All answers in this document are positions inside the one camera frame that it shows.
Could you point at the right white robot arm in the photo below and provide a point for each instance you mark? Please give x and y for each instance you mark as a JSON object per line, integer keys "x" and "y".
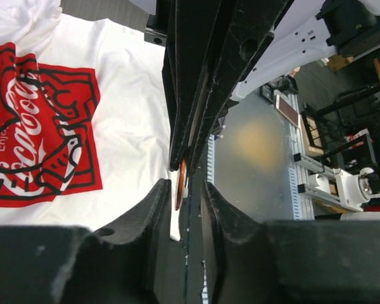
{"x": 309, "y": 31}

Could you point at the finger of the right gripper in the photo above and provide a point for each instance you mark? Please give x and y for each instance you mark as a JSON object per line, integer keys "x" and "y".
{"x": 190, "y": 28}
{"x": 245, "y": 35}

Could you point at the white slotted cable duct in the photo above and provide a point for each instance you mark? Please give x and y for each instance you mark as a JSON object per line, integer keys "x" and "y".
{"x": 261, "y": 193}

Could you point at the white printed t-shirt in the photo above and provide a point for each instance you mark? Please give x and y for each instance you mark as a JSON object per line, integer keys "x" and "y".
{"x": 84, "y": 130}

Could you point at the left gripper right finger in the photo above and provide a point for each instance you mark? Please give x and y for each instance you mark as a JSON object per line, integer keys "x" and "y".
{"x": 292, "y": 261}

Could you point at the orange round brooch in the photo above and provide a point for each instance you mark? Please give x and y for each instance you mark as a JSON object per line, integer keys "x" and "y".
{"x": 181, "y": 183}

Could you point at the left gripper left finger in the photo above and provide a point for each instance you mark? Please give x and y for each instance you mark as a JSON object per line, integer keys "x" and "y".
{"x": 130, "y": 260}

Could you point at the background white robot equipment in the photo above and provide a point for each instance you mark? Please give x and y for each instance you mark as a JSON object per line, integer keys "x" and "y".
{"x": 345, "y": 192}

